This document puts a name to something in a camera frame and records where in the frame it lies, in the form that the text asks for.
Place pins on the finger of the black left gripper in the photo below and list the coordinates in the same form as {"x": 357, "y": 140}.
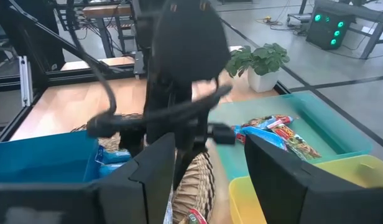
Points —
{"x": 132, "y": 143}
{"x": 188, "y": 161}

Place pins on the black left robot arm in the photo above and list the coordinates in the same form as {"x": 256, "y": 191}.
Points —
{"x": 191, "y": 40}

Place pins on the red colourful granola bar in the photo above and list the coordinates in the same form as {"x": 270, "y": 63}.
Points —
{"x": 298, "y": 141}

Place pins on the silver aluminium bracket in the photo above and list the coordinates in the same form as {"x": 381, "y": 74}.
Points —
{"x": 25, "y": 81}

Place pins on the green leafy plant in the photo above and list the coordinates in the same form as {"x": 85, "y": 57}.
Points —
{"x": 263, "y": 57}

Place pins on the woven wicker basket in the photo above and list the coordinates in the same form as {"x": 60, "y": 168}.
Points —
{"x": 194, "y": 186}

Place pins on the teal plastic bin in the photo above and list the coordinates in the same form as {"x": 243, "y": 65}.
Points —
{"x": 328, "y": 130}

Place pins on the grey metal bench frame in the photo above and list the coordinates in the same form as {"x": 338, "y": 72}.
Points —
{"x": 365, "y": 18}

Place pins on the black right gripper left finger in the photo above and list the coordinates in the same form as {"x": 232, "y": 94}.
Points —
{"x": 117, "y": 199}

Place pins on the yellow plastic bin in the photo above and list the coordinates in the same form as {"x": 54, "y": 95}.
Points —
{"x": 350, "y": 171}

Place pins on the black computer with green lights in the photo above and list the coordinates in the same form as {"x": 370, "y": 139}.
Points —
{"x": 326, "y": 29}

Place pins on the red green granola bar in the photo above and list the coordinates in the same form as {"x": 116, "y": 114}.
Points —
{"x": 194, "y": 217}

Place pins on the white plant pot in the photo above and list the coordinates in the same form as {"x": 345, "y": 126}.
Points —
{"x": 262, "y": 81}

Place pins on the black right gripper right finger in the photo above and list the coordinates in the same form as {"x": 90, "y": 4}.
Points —
{"x": 303, "y": 199}

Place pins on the black table frame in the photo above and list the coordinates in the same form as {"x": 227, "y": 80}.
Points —
{"x": 70, "y": 74}

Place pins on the blue plastic bin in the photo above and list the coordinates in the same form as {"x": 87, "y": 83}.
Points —
{"x": 42, "y": 157}

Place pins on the blue red-ended granola bar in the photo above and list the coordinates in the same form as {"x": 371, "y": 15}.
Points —
{"x": 266, "y": 137}
{"x": 272, "y": 120}

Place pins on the wood-topped workbench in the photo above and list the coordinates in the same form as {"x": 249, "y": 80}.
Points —
{"x": 107, "y": 12}

